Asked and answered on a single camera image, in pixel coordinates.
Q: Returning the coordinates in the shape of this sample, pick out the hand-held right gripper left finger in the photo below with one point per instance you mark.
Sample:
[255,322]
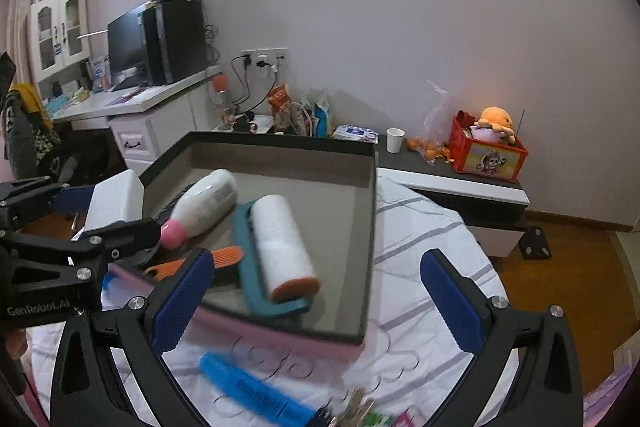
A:
[182,302]

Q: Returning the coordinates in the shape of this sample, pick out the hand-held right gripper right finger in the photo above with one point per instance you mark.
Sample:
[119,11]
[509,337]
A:
[452,302]

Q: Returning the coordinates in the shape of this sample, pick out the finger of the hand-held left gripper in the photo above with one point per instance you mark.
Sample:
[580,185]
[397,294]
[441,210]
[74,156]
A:
[130,234]
[75,199]

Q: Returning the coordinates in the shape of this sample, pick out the small white box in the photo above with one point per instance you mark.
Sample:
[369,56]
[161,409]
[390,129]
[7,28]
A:
[115,202]

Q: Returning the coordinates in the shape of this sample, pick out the black remote control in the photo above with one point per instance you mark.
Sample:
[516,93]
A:
[165,212]

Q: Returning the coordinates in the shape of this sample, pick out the white bottle with pink cap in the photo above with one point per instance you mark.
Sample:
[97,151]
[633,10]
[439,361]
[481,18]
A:
[210,202]

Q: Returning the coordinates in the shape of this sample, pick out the teal lint roller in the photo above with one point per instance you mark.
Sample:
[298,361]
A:
[280,242]

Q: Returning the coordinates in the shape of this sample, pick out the small pink cartoon packet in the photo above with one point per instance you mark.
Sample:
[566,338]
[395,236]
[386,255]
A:
[400,421]

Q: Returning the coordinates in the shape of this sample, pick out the pink box with black rim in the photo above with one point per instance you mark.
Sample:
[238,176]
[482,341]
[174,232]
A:
[330,217]

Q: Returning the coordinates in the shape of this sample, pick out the person's left hand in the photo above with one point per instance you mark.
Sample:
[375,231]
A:
[15,343]

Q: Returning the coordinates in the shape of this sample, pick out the grey jacket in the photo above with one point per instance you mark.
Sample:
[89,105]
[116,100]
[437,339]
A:
[25,142]

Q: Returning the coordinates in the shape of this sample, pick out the white striped quilt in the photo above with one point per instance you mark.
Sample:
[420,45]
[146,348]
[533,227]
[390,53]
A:
[415,227]

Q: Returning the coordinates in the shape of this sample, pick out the yellow garment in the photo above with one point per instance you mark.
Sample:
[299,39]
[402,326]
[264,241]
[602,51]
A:
[30,99]

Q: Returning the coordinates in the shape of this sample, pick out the low black-top cabinet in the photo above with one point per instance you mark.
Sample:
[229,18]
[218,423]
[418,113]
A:
[475,194]

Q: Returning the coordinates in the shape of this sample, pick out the purple mouse pad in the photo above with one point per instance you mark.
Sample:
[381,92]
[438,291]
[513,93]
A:
[127,96]

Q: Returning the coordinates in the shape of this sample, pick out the blue and white box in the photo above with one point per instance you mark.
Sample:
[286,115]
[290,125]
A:
[100,74]

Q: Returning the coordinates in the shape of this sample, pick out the white desk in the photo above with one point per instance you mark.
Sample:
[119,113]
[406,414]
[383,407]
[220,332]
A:
[165,97]

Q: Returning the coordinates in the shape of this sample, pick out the red cartoon storage box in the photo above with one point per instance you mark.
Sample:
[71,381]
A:
[490,162]

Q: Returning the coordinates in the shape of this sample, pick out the mandarin orange peels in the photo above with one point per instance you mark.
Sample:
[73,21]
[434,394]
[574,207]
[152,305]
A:
[430,152]

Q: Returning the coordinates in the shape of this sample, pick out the black cylindrical device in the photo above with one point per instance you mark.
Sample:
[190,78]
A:
[245,123]

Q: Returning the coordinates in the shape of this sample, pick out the black computer monitor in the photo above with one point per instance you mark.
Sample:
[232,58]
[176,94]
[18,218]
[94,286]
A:
[125,47]

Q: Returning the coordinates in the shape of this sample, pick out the white glass door cabinet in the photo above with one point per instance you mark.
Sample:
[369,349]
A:
[60,32]

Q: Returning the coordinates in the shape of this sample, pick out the orange lid glass bottle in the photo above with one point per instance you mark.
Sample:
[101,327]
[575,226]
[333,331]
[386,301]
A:
[221,89]

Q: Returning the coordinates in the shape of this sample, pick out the white paper cup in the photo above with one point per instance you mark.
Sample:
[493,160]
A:
[395,140]

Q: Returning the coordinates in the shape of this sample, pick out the lavender cloth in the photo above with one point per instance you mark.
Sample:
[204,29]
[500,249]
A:
[607,402]

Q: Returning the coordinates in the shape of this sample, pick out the black computer tower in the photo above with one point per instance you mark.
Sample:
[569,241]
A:
[175,42]

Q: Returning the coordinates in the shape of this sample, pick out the orange plush toy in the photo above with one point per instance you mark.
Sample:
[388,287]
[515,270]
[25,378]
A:
[495,117]

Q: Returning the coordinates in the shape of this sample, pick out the clear plastic bag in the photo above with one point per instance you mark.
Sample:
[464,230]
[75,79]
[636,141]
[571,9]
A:
[440,112]

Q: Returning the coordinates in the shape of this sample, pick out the wet wipes pack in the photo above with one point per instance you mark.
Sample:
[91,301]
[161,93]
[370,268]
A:
[356,133]

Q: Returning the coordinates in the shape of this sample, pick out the orange snack bag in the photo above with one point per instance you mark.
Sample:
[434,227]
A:
[280,107]

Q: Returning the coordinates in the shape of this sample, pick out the pale curtain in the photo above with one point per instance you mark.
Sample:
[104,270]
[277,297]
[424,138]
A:
[20,7]

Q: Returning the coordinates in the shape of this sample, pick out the white and blue bags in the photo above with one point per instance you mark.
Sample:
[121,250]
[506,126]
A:
[315,117]

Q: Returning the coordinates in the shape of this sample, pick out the black metal bracket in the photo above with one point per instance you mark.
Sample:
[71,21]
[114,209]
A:
[535,243]

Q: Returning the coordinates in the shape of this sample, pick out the white wall sockets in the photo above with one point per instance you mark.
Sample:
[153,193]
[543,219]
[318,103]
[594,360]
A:
[265,58]

